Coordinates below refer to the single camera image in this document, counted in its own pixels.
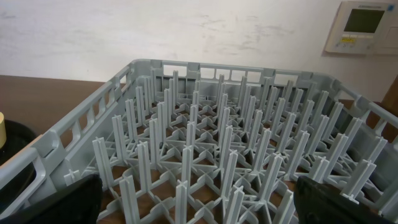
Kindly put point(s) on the grey plastic dishwasher rack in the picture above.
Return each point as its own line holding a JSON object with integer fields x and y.
{"x": 187, "y": 142}

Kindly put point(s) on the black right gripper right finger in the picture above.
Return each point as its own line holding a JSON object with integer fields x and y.
{"x": 317, "y": 203}

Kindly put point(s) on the wall thermostat control panel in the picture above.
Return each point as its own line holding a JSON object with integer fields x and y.
{"x": 361, "y": 28}

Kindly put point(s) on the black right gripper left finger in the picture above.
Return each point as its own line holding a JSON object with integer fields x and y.
{"x": 79, "y": 202}

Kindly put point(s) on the yellow bowl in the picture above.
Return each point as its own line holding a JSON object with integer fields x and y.
{"x": 2, "y": 131}

